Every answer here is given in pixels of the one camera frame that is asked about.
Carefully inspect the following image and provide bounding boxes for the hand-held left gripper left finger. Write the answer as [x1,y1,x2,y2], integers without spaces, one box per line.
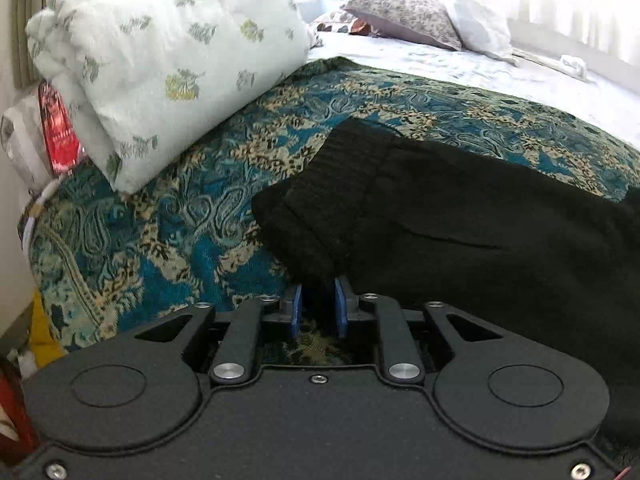
[135,284,303,387]

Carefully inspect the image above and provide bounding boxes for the white bed sheet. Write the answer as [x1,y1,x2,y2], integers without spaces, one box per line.
[305,25,640,146]

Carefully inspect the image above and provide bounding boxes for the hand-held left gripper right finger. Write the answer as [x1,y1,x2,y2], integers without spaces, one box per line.
[334,276,506,387]

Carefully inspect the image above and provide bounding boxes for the plain white pillow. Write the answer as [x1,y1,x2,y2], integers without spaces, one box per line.
[445,0,521,66]

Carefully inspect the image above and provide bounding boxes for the black pants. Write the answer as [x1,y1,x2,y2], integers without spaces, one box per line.
[251,117,640,453]

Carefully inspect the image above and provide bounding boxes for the folded white floral quilt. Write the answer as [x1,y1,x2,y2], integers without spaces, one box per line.
[26,0,313,195]

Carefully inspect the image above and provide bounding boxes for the white plastic bag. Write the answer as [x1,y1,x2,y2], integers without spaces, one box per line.
[0,92,56,196]

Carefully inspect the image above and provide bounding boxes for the red floral pillow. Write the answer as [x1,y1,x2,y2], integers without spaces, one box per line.
[311,10,381,38]

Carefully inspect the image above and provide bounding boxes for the grey floral pillow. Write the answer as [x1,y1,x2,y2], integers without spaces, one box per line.
[342,0,463,52]

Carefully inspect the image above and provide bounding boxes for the white sheer curtain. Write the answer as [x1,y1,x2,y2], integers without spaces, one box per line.
[505,0,640,63]

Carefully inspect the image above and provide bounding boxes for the white knotted cloth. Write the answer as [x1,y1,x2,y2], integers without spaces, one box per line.
[559,54,589,82]

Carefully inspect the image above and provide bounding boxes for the white cable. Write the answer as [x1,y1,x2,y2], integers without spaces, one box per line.
[20,180,61,251]

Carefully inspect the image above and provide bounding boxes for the teal paisley blanket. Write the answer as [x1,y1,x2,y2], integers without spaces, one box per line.
[20,55,640,466]

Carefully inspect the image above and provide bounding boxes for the yellow cloth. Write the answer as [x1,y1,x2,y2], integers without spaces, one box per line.
[27,287,68,368]

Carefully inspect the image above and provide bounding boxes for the red packet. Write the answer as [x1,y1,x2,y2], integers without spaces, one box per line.
[37,80,86,176]

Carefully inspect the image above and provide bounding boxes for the red cloth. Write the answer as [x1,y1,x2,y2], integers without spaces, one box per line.
[0,357,41,468]

